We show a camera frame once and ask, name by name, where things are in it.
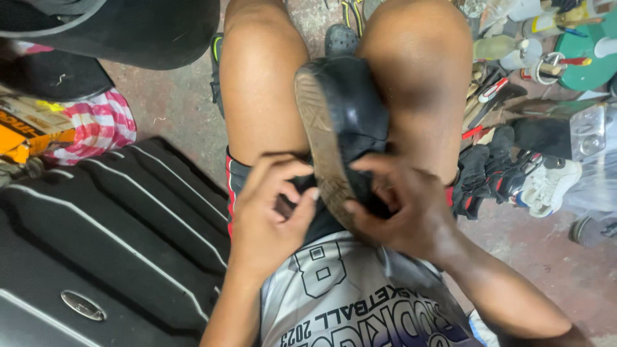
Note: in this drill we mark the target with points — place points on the person's left hand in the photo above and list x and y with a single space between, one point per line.
258 231

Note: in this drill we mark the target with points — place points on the person's right hand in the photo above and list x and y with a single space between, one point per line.
419 217

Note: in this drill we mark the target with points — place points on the black shoe with tan sole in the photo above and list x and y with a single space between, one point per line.
344 115

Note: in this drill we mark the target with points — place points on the black red sneaker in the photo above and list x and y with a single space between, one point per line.
482 178

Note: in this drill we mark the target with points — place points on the grey printed jersey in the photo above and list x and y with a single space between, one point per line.
347 299

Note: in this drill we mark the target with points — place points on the person's right leg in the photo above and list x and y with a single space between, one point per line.
424 86

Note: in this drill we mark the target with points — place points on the person's leg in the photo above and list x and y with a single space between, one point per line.
424 86
262 86

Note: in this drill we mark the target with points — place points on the heap of hand tools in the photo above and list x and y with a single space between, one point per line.
487 103

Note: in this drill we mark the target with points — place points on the white sneaker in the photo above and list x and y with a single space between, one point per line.
549 185

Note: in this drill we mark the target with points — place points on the person's left leg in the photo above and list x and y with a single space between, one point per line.
262 86

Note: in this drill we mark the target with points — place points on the black ribbed suitcase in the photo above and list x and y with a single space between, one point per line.
106 241

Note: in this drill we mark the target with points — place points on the black sneaker with green trim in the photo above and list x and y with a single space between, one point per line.
217 72

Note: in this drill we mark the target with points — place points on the grey shoe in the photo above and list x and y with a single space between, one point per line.
593 232

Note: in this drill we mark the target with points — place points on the clear plastic bag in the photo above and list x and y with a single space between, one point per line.
595 164

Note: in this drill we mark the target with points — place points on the pale green glue bottle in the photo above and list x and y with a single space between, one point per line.
494 47

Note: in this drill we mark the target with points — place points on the black perforated clog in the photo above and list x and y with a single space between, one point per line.
341 41

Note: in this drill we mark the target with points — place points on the pink striped plastic bag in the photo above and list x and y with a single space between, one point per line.
99 123

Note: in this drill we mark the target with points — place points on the black yellow pliers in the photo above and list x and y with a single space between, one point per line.
353 14

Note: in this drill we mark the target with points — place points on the green round lid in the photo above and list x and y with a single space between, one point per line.
585 62

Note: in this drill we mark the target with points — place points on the large black bag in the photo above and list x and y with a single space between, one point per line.
120 29

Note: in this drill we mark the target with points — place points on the yellow orange carton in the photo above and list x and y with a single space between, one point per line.
26 127

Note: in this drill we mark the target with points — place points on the black padded cushion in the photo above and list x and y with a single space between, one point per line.
53 77

